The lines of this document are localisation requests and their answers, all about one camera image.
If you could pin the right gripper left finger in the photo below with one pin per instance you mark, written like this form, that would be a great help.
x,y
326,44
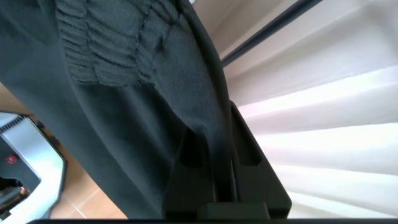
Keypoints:
x,y
186,186

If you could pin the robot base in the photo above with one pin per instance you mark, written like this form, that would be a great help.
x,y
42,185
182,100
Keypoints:
x,y
34,155

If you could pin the black clothes rack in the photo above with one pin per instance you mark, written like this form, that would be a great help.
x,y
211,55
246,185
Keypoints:
x,y
270,28

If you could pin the black garment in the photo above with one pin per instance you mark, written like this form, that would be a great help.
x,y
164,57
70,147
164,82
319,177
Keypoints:
x,y
109,93

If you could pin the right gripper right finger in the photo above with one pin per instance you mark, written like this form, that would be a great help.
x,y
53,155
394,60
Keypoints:
x,y
258,186

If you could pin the beige curtain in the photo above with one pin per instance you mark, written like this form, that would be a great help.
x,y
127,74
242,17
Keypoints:
x,y
326,140

